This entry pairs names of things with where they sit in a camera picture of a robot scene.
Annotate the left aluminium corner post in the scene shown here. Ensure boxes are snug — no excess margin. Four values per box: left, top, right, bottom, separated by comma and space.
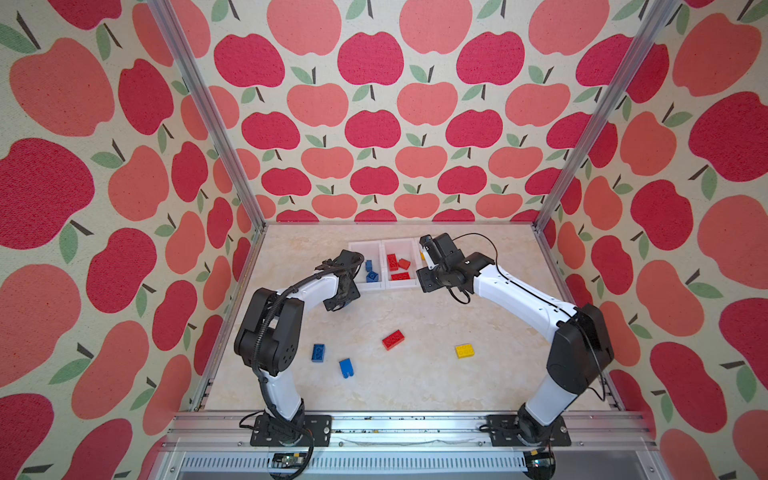
148, 1, 267, 235

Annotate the right aluminium corner post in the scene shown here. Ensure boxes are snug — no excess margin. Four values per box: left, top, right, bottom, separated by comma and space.
533, 0, 681, 234

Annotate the aluminium corner post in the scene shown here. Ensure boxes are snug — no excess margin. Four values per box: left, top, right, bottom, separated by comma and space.
148, 1, 267, 235
533, 0, 681, 234

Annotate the blue notched lego brick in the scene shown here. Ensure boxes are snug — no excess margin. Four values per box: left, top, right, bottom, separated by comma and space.
339, 358, 354, 379

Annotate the white three-compartment plastic bin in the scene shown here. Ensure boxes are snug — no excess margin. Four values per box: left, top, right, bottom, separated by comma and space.
348, 237, 425, 292

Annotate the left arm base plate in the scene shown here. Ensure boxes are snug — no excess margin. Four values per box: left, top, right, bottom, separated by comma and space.
250, 414, 333, 448

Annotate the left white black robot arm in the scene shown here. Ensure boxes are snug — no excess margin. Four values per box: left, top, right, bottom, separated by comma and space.
234, 265, 360, 428

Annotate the aluminium front rail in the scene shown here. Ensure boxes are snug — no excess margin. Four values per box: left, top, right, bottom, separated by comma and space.
147, 411, 672, 479

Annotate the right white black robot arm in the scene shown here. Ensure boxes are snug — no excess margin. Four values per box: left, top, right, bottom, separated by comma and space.
417, 253, 615, 446

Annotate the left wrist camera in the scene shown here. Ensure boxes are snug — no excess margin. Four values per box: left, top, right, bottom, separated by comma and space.
323, 249, 365, 276

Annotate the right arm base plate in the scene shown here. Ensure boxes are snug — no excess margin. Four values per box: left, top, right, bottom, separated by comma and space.
480, 414, 572, 448

